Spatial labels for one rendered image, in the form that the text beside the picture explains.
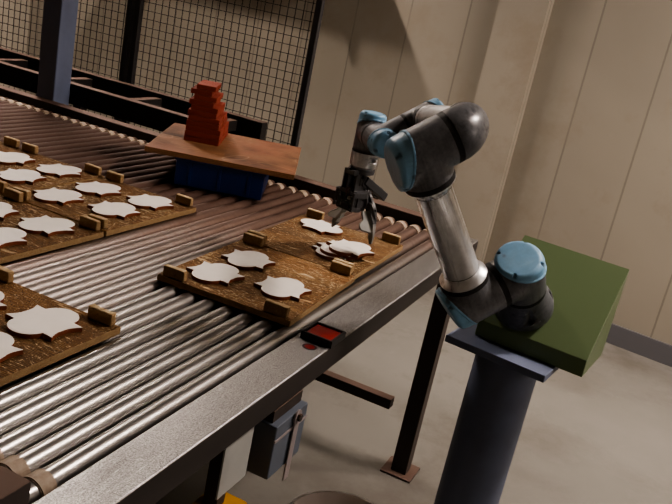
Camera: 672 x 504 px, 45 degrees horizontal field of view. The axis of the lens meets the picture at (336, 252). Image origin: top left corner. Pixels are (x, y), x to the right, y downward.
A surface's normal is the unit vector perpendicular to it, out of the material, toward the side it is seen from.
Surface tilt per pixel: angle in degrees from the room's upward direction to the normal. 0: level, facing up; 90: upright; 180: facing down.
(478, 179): 90
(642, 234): 90
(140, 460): 0
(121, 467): 0
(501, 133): 90
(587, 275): 44
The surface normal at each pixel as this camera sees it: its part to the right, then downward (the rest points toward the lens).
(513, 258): -0.11, -0.61
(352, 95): -0.54, 0.15
